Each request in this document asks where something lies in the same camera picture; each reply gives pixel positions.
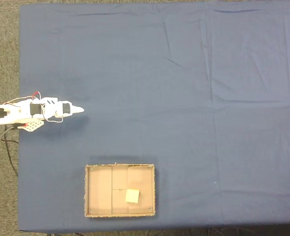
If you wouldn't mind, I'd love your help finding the yellow foam block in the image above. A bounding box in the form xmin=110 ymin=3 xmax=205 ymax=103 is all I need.
xmin=125 ymin=188 xmax=140 ymax=204

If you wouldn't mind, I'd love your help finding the shallow cardboard box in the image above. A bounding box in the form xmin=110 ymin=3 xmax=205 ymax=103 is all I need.
xmin=84 ymin=163 xmax=157 ymax=218

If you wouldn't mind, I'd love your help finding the blue table cloth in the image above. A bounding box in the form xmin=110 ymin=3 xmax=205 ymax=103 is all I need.
xmin=18 ymin=1 xmax=290 ymax=234

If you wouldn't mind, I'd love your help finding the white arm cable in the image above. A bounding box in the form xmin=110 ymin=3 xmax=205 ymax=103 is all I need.
xmin=41 ymin=104 xmax=64 ymax=124

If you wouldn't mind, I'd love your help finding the black power cable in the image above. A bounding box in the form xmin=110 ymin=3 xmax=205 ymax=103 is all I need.
xmin=0 ymin=124 xmax=20 ymax=178

